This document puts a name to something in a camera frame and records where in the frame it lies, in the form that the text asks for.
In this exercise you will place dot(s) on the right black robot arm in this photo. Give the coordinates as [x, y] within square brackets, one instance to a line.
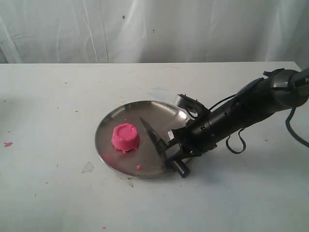
[276, 91]

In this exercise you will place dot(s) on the black knife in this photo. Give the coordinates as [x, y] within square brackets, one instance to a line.
[162, 147]

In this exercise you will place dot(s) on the pink clay lump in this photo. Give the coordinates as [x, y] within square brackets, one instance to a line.
[125, 137]

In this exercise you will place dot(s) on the pink dough crumbs on table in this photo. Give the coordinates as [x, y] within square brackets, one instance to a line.
[8, 144]

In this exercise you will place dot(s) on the round stainless steel plate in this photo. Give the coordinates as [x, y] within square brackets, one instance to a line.
[160, 115]

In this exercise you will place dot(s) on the white backdrop curtain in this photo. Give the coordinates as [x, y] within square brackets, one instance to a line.
[129, 31]

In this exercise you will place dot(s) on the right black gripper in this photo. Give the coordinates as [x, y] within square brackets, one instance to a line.
[204, 133]

